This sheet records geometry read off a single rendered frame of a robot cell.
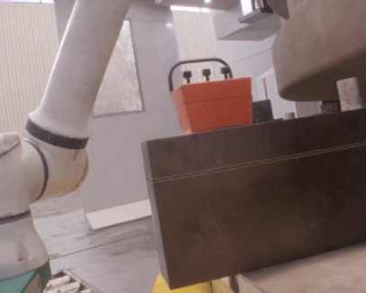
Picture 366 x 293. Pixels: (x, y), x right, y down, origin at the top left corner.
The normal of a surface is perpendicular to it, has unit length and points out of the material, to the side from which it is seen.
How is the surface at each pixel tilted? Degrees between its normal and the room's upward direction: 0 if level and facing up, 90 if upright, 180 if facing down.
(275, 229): 90
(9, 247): 68
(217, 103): 97
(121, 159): 90
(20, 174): 90
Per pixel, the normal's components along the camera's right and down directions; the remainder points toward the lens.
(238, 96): 0.27, 0.07
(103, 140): 0.54, -0.10
